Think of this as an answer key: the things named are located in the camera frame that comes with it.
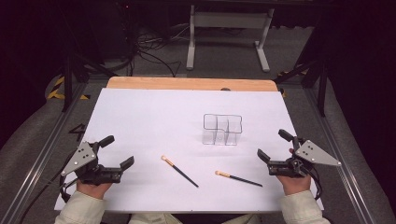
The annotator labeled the aluminium floor rail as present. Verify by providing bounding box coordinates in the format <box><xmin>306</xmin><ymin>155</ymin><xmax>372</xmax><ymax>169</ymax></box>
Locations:
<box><xmin>303</xmin><ymin>88</ymin><xmax>379</xmax><ymax>224</ymax></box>
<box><xmin>0</xmin><ymin>82</ymin><xmax>91</xmax><ymax>224</ymax></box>

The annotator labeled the tangle of floor cables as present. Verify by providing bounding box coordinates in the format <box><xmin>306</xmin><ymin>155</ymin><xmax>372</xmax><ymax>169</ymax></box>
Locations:
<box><xmin>124</xmin><ymin>22</ymin><xmax>191</xmax><ymax>77</ymax></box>

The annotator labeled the clear plastic organizer box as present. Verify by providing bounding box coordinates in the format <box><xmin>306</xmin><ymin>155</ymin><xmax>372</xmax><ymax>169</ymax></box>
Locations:
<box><xmin>202</xmin><ymin>113</ymin><xmax>244</xmax><ymax>147</ymax></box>

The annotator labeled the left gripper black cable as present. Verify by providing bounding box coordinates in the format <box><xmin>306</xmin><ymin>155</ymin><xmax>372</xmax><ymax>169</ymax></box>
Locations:
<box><xmin>18</xmin><ymin>149</ymin><xmax>84</xmax><ymax>224</ymax></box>

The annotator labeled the person's right hand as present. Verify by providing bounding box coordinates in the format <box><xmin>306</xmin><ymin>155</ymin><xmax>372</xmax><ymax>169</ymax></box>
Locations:
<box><xmin>276</xmin><ymin>174</ymin><xmax>312</xmax><ymax>196</ymax></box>

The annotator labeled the person's left hand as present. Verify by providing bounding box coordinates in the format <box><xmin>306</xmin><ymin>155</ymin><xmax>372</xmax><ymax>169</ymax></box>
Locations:
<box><xmin>76</xmin><ymin>178</ymin><xmax>113</xmax><ymax>200</ymax></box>

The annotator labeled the white table sheet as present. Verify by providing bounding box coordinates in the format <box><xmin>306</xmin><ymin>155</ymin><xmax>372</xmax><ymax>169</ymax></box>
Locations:
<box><xmin>54</xmin><ymin>88</ymin><xmax>325</xmax><ymax>214</ymax></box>

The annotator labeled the black tripod stand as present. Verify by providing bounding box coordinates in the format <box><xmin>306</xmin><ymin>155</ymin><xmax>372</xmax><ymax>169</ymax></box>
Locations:
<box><xmin>274</xmin><ymin>55</ymin><xmax>329</xmax><ymax>118</ymax></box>
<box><xmin>60</xmin><ymin>50</ymin><xmax>120</xmax><ymax>113</ymax></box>

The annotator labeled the white metal stand frame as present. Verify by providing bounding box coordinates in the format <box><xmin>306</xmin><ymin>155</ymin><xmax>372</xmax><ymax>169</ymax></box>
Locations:
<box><xmin>186</xmin><ymin>4</ymin><xmax>276</xmax><ymax>73</ymax></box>

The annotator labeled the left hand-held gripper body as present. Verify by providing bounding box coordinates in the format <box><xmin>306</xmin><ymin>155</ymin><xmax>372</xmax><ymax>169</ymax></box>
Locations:
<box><xmin>60</xmin><ymin>141</ymin><xmax>124</xmax><ymax>187</ymax></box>

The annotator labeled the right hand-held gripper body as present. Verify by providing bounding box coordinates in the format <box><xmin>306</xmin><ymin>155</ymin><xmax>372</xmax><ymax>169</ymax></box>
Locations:
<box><xmin>266</xmin><ymin>136</ymin><xmax>342</xmax><ymax>179</ymax></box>

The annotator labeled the yellow black hazard tape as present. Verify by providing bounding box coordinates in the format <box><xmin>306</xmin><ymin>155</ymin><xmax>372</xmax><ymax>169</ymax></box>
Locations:
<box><xmin>46</xmin><ymin>76</ymin><xmax>92</xmax><ymax>101</ymax></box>
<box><xmin>277</xmin><ymin>68</ymin><xmax>310</xmax><ymax>78</ymax></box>

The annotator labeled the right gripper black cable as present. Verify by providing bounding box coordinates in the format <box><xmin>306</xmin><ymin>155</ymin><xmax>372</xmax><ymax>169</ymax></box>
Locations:
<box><xmin>306</xmin><ymin>166</ymin><xmax>323</xmax><ymax>201</ymax></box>

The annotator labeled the black gold makeup brush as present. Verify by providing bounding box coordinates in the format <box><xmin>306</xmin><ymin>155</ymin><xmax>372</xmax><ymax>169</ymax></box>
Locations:
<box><xmin>215</xmin><ymin>170</ymin><xmax>264</xmax><ymax>188</ymax></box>
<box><xmin>161</xmin><ymin>155</ymin><xmax>200</xmax><ymax>189</ymax></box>

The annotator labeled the person's right leg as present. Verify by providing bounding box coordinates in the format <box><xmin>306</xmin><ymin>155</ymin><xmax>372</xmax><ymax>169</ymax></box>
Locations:
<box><xmin>221</xmin><ymin>213</ymin><xmax>263</xmax><ymax>224</ymax></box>

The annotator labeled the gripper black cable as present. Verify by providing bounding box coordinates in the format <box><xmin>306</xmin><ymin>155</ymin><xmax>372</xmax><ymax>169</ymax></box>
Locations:
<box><xmin>18</xmin><ymin>149</ymin><xmax>84</xmax><ymax>224</ymax></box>
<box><xmin>306</xmin><ymin>166</ymin><xmax>323</xmax><ymax>201</ymax></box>

